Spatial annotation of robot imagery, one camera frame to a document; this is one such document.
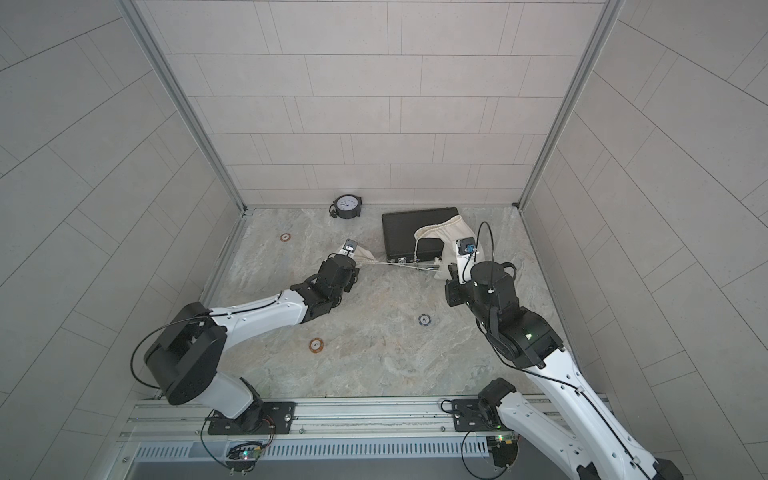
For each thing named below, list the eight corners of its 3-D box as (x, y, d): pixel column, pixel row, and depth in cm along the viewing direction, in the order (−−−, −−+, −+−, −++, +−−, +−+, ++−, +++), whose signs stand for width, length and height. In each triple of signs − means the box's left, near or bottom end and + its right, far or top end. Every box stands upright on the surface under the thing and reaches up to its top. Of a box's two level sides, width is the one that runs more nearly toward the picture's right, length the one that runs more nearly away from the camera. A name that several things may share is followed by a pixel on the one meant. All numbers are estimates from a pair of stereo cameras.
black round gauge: (329, 218, 116) (327, 211, 113) (333, 200, 122) (331, 194, 119) (359, 218, 116) (358, 212, 113) (361, 201, 122) (360, 194, 119)
